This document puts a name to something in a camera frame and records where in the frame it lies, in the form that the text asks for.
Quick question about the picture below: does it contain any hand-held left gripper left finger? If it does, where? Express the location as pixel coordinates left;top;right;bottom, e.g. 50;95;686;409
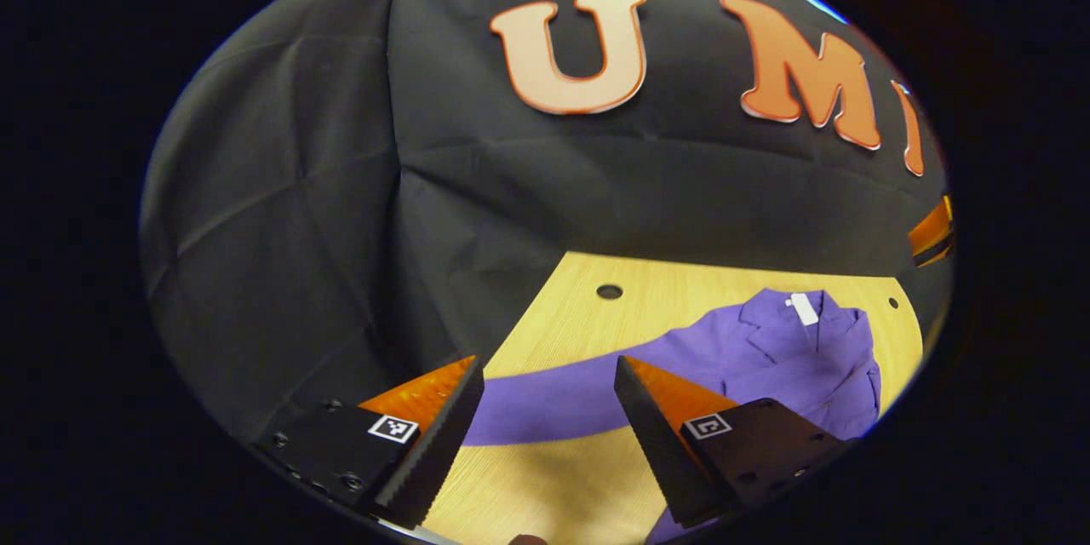
251;355;486;531

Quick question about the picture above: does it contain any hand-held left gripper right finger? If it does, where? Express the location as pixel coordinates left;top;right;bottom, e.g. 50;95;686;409
613;355;857;529

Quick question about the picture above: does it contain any purple button shirt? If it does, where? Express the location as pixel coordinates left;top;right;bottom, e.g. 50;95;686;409
460;288;882;545

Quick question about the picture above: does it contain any black backdrop cloth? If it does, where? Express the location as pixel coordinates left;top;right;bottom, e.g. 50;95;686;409
139;0;953;444

